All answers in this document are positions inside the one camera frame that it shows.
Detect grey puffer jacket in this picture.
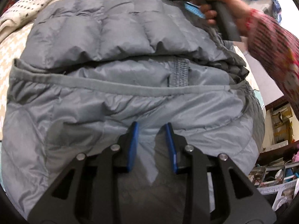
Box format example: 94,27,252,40
1,0,265,223

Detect red patterned sleeve forearm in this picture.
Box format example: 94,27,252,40
246,9,298,117

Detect person's right hand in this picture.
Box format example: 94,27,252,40
191,0,251,37

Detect cluttered shelf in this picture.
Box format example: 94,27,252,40
248,96,298,212

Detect beige chevron bedspread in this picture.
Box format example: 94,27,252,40
0,23,33,140

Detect cream patterned folded blanket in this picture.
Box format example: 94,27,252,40
1,0,57,41

